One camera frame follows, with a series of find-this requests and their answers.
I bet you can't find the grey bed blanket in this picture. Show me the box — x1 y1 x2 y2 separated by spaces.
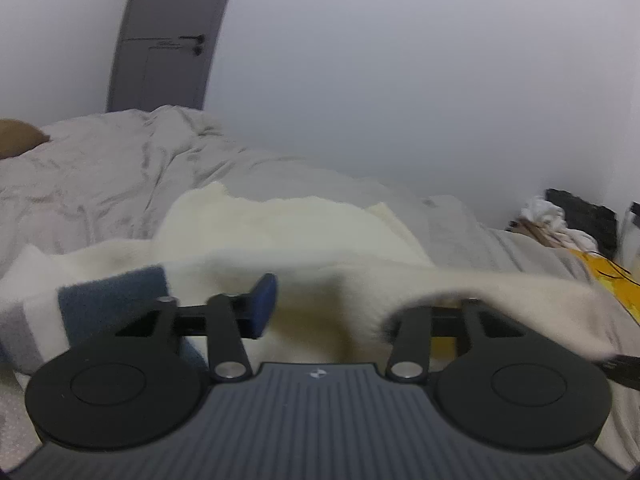
0 105 640 466

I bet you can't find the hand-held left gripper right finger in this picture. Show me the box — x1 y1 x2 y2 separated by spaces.
385 298 532 381

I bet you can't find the grey door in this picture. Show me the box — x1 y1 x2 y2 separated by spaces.
105 0 242 113

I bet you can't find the black door handle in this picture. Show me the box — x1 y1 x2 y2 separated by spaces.
180 34 207 57

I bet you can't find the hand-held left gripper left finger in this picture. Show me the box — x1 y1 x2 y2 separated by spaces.
115 273 279 381

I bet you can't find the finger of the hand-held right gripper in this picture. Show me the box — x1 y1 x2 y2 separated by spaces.
601 354 640 391

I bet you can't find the white crumpled cloth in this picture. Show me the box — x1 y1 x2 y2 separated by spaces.
517 196 600 251

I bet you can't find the brown pillow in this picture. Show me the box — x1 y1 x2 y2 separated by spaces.
0 118 51 160

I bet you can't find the cream fluffy blanket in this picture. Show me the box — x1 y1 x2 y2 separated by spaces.
0 181 622 377

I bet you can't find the black bag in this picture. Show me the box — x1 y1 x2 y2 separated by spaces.
544 188 617 261

